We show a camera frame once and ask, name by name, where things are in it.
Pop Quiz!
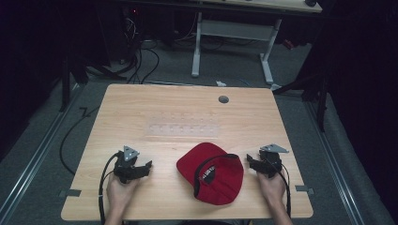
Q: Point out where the grey tape piece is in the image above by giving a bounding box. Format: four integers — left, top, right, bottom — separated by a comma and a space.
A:
57, 188, 83, 199
294, 185, 315, 195

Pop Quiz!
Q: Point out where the metal floor rail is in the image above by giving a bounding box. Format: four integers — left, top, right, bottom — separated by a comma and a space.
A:
0, 83, 83, 225
302, 99, 368, 225

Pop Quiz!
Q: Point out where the red baseball cap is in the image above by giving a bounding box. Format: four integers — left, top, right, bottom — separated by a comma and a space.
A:
176, 142, 245, 206

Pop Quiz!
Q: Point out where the bundle of black cables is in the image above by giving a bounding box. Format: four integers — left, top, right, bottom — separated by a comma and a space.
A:
116, 17, 161, 85

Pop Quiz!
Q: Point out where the person's left hand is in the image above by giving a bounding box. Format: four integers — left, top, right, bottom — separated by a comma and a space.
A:
105, 174, 142, 210

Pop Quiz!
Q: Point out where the black floor cable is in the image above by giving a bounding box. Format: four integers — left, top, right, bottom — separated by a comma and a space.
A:
58, 106, 101, 176

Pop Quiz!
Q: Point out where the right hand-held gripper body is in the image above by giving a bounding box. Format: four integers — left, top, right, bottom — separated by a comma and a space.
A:
257, 143, 290, 179

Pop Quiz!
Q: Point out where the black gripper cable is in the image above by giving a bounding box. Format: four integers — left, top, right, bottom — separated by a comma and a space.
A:
98, 152, 121, 225
266, 158, 292, 218

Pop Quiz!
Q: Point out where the clear plastic tray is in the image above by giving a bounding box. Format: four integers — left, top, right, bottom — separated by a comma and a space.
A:
145, 110, 221, 139

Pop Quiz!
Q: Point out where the small red object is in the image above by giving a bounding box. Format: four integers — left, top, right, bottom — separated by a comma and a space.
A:
282, 38, 296, 51

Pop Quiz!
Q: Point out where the person's right hand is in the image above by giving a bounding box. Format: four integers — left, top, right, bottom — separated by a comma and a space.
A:
256, 169, 288, 204

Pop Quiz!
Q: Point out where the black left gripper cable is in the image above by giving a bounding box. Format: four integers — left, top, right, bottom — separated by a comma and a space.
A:
98, 152, 121, 225

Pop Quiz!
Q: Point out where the black metal stand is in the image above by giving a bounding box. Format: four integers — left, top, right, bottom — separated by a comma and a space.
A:
271, 69, 330, 133
58, 54, 90, 113

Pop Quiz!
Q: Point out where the white metal desk frame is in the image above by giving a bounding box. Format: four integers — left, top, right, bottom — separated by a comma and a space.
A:
191, 11, 283, 86

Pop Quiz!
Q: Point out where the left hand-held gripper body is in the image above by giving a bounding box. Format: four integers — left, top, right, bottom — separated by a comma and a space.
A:
113, 144, 141, 185

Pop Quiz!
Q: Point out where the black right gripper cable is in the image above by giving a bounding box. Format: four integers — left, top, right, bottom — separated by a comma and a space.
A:
266, 158, 292, 218

